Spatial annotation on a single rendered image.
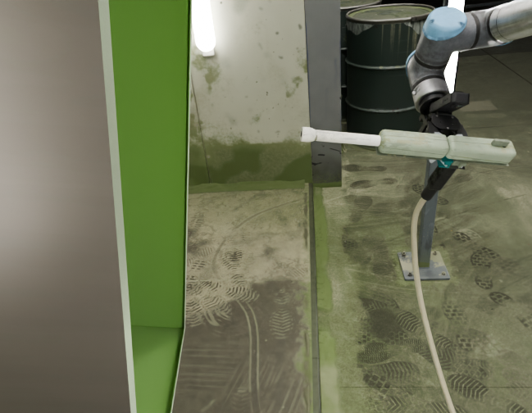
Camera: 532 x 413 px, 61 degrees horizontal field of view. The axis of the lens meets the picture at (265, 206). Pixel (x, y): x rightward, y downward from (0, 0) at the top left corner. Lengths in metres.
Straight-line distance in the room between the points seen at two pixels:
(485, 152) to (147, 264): 0.86
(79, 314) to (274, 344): 1.40
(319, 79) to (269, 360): 1.53
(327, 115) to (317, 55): 0.34
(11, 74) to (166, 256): 0.87
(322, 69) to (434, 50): 1.39
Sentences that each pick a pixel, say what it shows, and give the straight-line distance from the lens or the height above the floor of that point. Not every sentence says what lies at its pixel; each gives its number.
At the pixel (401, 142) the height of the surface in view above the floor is 1.00.
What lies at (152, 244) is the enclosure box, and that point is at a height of 0.77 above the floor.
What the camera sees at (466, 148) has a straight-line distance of 1.09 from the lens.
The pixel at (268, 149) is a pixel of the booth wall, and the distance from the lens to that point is 2.74.
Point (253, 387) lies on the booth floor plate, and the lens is 1.72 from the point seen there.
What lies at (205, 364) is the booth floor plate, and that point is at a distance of 1.82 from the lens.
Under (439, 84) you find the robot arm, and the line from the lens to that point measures 1.25.
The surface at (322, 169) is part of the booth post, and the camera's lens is 2.80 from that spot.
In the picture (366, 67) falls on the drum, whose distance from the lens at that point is 3.14.
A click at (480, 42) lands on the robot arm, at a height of 1.13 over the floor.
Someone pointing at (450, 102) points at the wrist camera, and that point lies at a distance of 1.14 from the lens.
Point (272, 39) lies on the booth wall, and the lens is 2.54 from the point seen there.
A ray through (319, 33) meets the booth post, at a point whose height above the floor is 0.93.
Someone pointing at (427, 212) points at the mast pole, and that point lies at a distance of 2.06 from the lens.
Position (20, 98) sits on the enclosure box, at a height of 1.33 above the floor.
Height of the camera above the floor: 1.42
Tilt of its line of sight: 32 degrees down
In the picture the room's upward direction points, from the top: 6 degrees counter-clockwise
